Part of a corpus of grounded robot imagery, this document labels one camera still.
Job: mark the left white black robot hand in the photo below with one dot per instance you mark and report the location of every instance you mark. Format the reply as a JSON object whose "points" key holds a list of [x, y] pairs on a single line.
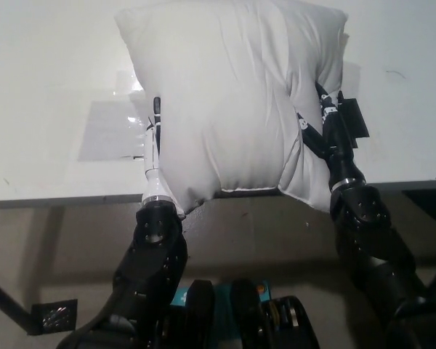
{"points": [[152, 160]]}

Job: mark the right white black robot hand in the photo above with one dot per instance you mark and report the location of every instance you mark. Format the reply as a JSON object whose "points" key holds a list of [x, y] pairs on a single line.
{"points": [[339, 145]]}

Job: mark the white square pillow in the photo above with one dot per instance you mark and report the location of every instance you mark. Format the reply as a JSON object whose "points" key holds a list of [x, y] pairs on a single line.
{"points": [[232, 109]]}

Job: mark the black robot legs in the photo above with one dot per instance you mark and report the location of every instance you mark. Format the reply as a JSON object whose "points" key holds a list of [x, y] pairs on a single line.
{"points": [[247, 316]]}

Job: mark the large clear plastic sheet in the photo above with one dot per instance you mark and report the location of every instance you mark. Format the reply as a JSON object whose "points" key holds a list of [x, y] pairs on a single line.
{"points": [[105, 134]]}

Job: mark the curved black thread scrap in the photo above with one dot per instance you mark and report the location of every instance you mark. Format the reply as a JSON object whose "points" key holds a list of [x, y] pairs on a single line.
{"points": [[396, 72]]}

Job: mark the black patterned foot plate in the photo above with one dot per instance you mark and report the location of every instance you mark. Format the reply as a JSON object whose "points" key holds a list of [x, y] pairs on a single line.
{"points": [[56, 316]]}

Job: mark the black diagonal metal bar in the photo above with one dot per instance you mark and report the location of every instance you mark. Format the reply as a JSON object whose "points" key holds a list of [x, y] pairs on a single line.
{"points": [[7, 294]]}

